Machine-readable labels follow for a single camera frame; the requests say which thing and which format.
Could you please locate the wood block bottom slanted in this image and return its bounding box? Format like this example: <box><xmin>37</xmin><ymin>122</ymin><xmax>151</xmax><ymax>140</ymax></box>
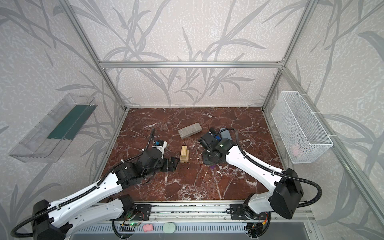
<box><xmin>180</xmin><ymin>146</ymin><xmax>188</xmax><ymax>161</ymax></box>

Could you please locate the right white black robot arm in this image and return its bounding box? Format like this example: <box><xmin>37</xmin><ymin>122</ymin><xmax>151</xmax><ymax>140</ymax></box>
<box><xmin>199</xmin><ymin>132</ymin><xmax>323</xmax><ymax>220</ymax></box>

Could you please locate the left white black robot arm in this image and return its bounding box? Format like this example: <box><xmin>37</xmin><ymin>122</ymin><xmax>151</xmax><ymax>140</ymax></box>
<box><xmin>10</xmin><ymin>146</ymin><xmax>180</xmax><ymax>240</ymax></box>

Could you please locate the blue-grey oval case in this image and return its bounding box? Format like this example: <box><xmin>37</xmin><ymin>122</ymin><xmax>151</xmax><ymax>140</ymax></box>
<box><xmin>220</xmin><ymin>128</ymin><xmax>233</xmax><ymax>141</ymax></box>

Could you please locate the blue stapler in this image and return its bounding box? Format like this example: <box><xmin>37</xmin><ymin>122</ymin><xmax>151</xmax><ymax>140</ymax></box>
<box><xmin>209</xmin><ymin>127</ymin><xmax>221</xmax><ymax>141</ymax></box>

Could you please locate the grey stone brick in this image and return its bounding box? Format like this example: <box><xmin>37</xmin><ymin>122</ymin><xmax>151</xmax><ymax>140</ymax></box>
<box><xmin>178</xmin><ymin>123</ymin><xmax>202</xmax><ymax>139</ymax></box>

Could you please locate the pale green round disc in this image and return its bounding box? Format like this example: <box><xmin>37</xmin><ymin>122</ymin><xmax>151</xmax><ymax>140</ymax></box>
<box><xmin>163</xmin><ymin>223</ymin><xmax>176</xmax><ymax>234</ymax></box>

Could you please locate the pink object in basket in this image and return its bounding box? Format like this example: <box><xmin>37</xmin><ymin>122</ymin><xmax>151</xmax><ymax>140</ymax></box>
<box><xmin>291</xmin><ymin>145</ymin><xmax>304</xmax><ymax>160</ymax></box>

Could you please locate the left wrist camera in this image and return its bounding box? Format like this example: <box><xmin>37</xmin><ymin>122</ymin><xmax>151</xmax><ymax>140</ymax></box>
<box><xmin>153</xmin><ymin>140</ymin><xmax>167</xmax><ymax>154</ymax></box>

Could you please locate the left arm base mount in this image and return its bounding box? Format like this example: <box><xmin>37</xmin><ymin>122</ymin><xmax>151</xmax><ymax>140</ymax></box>
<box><xmin>119</xmin><ymin>204</ymin><xmax>152</xmax><ymax>221</ymax></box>

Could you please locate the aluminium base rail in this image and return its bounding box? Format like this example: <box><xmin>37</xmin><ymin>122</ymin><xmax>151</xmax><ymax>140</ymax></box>
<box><xmin>135</xmin><ymin>200</ymin><xmax>316</xmax><ymax>223</ymax></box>

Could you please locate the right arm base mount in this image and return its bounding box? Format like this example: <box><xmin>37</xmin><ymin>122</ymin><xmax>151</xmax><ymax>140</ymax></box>
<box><xmin>229</xmin><ymin>204</ymin><xmax>268</xmax><ymax>221</ymax></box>

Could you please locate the white wire mesh basket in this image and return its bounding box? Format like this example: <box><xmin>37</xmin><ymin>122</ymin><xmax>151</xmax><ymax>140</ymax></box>
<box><xmin>272</xmin><ymin>91</ymin><xmax>334</xmax><ymax>164</ymax></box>

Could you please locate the clear plastic wall bin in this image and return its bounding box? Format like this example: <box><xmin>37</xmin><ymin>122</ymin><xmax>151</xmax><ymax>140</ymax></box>
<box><xmin>9</xmin><ymin>94</ymin><xmax>98</xmax><ymax>163</ymax></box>

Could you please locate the aluminium frame crossbar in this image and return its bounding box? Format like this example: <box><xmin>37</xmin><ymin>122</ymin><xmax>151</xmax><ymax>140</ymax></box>
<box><xmin>100</xmin><ymin>61</ymin><xmax>283</xmax><ymax>69</ymax></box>

